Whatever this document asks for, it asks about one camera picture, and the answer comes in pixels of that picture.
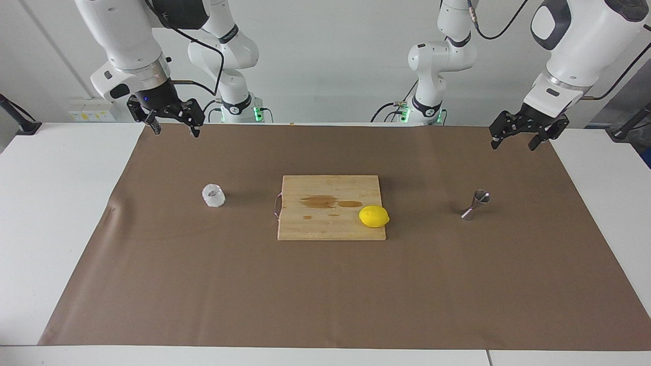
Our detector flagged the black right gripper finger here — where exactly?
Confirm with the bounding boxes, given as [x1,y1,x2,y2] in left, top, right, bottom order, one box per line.
[127,97,162,136]
[175,98,206,138]

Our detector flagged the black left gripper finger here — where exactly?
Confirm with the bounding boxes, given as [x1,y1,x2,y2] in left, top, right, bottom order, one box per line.
[528,114,570,151]
[489,109,524,150]

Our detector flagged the steel cocktail jigger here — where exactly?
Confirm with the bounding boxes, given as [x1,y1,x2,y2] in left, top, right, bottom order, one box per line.
[461,189,491,222]

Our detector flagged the clear textured glass cup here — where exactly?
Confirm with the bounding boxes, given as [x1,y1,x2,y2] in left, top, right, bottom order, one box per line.
[202,184,226,208]

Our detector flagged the black clamp stand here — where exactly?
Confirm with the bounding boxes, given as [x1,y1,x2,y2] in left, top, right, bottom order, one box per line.
[608,102,651,142]
[0,94,42,136]

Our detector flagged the yellow lemon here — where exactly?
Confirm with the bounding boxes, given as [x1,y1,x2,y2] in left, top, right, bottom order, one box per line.
[359,205,391,228]

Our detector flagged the wooden cutting board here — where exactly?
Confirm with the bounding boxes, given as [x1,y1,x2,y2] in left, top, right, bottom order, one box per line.
[275,175,387,241]

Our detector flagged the brown table mat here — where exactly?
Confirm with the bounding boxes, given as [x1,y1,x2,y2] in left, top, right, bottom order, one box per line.
[38,124,651,351]

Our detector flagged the black right base cables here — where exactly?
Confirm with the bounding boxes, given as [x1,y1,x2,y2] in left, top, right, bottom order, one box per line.
[202,99,224,124]

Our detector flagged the black base cables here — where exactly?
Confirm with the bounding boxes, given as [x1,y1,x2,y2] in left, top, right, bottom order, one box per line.
[202,99,224,124]
[370,81,410,123]

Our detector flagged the white wall socket strip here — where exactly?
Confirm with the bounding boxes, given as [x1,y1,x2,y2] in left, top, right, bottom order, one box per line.
[68,98,119,123]

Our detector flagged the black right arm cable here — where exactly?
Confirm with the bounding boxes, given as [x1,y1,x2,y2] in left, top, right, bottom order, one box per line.
[145,0,225,97]

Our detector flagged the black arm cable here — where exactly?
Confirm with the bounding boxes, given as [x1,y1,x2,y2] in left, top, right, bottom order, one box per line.
[145,0,225,97]
[468,0,651,101]

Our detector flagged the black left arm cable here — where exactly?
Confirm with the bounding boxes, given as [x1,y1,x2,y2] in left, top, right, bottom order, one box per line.
[468,0,651,101]

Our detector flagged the black left base cables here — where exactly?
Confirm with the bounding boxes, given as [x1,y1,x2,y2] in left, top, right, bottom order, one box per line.
[370,81,410,123]

